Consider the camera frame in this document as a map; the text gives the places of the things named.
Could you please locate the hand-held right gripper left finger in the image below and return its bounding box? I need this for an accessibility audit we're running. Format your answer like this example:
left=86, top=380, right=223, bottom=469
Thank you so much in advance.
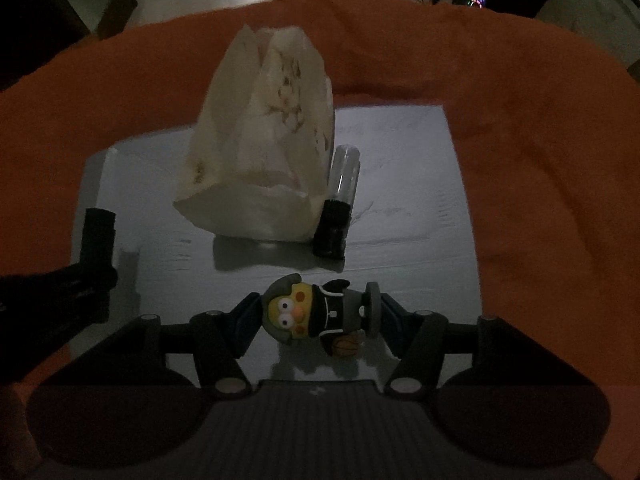
left=135, top=292, right=269, bottom=401

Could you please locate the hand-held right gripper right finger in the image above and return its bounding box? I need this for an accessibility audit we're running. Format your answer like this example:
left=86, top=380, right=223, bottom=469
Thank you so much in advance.
left=377, top=293, right=501, bottom=401

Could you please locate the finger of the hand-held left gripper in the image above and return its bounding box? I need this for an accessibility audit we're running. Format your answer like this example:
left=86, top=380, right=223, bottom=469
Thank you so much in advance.
left=0, top=304, right=110, bottom=386
left=0, top=262, right=119, bottom=321

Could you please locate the yellow-faced toy figurine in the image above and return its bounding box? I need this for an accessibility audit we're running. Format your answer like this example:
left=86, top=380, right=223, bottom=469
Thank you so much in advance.
left=259, top=272, right=384, bottom=360

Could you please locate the clear tube with black cap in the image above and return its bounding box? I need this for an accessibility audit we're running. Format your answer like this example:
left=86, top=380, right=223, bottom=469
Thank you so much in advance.
left=311, top=143, right=362, bottom=261

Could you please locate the white box lid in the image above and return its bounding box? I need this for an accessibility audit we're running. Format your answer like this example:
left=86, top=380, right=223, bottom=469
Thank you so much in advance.
left=70, top=103, right=484, bottom=397

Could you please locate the white tissue pack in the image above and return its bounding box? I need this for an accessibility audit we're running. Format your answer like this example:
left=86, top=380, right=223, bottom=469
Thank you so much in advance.
left=172, top=22, right=337, bottom=242

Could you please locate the orange blanket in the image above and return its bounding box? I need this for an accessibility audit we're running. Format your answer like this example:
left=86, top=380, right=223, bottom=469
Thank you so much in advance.
left=0, top=0, right=640, bottom=480

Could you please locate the dark wooden cabinet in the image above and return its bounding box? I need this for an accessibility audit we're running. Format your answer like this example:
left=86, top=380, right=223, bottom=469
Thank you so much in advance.
left=0, top=0, right=139, bottom=94

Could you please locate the white cabinet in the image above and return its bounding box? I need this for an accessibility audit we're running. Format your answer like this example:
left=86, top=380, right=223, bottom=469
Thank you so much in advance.
left=534, top=0, right=640, bottom=67

